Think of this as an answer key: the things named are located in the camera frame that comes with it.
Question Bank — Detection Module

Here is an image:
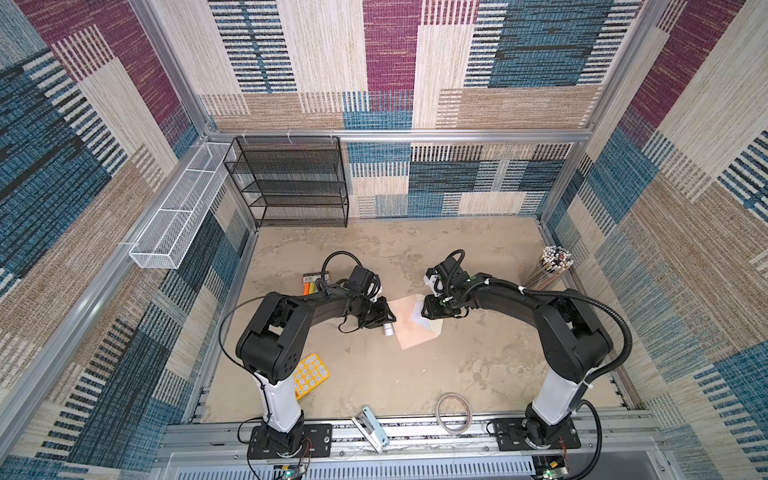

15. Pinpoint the pink envelope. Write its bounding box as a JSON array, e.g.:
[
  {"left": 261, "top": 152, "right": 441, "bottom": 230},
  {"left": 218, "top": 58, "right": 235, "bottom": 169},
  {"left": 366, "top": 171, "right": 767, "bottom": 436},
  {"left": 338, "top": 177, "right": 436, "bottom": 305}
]
[{"left": 390, "top": 294, "right": 443, "bottom": 350}]

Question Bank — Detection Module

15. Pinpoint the white letter with green border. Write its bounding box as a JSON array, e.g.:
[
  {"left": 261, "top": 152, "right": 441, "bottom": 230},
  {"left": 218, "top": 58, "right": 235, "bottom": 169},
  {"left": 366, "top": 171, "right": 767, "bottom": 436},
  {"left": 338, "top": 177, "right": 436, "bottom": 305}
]
[{"left": 411, "top": 299, "right": 432, "bottom": 331}]

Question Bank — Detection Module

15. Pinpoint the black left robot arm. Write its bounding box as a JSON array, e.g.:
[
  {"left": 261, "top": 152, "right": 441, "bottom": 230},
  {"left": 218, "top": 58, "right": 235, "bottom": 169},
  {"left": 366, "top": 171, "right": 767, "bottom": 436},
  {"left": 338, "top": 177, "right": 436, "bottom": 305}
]
[{"left": 216, "top": 250, "right": 396, "bottom": 456}]

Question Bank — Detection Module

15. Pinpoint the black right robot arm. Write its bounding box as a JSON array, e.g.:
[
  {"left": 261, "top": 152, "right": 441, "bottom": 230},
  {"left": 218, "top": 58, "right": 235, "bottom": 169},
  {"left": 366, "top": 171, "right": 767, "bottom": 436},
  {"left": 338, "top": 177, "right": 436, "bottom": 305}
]
[{"left": 422, "top": 249, "right": 633, "bottom": 449}]

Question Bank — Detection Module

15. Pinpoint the pack of coloured markers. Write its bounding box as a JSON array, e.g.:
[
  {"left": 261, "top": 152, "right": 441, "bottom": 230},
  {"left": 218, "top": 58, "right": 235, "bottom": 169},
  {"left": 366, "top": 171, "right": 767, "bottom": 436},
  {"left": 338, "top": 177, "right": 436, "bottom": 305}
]
[{"left": 302, "top": 272, "right": 329, "bottom": 296}]

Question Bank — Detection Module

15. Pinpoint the yellow calculator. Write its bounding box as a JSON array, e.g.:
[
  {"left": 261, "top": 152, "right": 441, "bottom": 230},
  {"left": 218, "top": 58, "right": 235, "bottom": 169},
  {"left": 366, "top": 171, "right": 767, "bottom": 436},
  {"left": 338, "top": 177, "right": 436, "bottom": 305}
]
[{"left": 293, "top": 353, "right": 329, "bottom": 400}]

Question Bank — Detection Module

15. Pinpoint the light blue stapler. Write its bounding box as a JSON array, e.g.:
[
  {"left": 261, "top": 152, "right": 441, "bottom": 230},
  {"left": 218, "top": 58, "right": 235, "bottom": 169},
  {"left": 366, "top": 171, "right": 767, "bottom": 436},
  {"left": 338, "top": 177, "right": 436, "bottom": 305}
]
[{"left": 351, "top": 406, "right": 390, "bottom": 454}]

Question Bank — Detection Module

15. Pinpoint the cup of pencils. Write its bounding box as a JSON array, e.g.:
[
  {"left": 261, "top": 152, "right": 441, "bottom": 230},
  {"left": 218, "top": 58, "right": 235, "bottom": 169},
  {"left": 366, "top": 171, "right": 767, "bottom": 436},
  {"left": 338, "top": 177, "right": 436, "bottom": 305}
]
[{"left": 526, "top": 245, "right": 574, "bottom": 290}]

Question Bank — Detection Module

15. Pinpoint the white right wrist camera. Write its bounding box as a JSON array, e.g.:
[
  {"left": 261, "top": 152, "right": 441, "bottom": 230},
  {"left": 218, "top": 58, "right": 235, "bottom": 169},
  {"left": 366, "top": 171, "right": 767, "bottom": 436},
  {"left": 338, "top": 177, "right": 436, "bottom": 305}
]
[{"left": 424, "top": 268, "right": 444, "bottom": 297}]

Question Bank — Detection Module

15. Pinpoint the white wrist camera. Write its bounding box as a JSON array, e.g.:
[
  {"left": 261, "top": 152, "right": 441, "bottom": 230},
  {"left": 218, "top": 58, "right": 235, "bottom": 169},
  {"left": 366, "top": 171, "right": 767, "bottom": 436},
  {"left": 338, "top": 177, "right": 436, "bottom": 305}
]
[
  {"left": 367, "top": 282, "right": 382, "bottom": 302},
  {"left": 424, "top": 268, "right": 444, "bottom": 297}
]

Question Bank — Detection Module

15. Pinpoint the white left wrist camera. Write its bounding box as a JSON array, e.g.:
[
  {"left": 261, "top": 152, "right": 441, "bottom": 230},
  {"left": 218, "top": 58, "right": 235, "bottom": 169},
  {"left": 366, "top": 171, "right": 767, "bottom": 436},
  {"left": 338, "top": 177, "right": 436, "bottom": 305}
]
[{"left": 367, "top": 282, "right": 382, "bottom": 302}]

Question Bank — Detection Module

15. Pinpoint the coiled white cable ring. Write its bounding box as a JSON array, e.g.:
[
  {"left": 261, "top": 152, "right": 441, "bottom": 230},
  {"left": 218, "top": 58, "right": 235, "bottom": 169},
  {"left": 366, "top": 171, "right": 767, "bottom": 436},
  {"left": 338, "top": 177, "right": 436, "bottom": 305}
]
[{"left": 434, "top": 392, "right": 473, "bottom": 436}]

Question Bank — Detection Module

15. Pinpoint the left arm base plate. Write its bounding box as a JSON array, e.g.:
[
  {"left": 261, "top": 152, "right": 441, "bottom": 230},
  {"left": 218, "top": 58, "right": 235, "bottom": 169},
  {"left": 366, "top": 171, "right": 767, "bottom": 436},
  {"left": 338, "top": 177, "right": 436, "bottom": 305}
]
[{"left": 246, "top": 423, "right": 333, "bottom": 461}]

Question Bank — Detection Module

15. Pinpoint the black wire shelf rack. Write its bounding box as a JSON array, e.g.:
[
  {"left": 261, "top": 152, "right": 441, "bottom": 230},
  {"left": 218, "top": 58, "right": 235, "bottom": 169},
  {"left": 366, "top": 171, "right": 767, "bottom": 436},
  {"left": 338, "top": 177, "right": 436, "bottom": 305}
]
[{"left": 224, "top": 136, "right": 350, "bottom": 228}]

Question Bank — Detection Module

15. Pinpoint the white wire mesh basket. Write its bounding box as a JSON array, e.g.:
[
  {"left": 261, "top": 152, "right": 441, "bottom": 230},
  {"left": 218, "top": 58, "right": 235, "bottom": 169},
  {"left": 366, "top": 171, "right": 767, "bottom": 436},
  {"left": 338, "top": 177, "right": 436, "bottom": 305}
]
[{"left": 129, "top": 143, "right": 229, "bottom": 270}]

